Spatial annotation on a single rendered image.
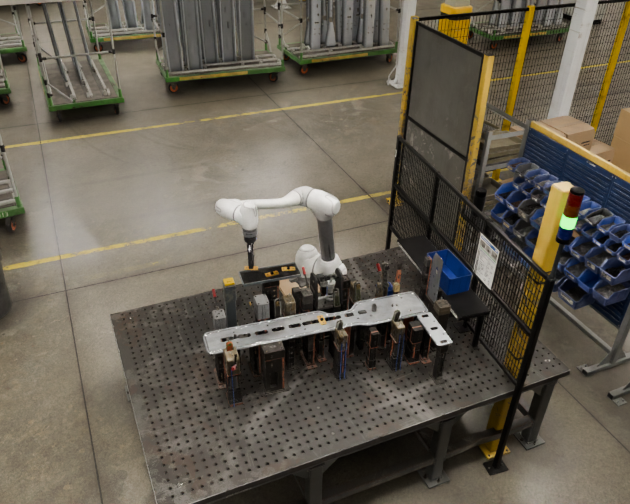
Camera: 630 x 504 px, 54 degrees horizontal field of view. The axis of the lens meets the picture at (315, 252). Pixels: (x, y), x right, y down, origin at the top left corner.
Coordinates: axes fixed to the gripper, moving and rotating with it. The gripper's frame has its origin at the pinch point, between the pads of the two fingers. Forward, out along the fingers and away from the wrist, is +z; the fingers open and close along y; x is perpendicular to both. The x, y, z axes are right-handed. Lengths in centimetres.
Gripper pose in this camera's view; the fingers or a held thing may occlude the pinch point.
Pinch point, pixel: (251, 262)
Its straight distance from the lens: 380.4
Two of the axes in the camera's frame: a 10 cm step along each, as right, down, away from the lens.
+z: -0.3, 8.2, 5.7
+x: 10.0, 0.3, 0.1
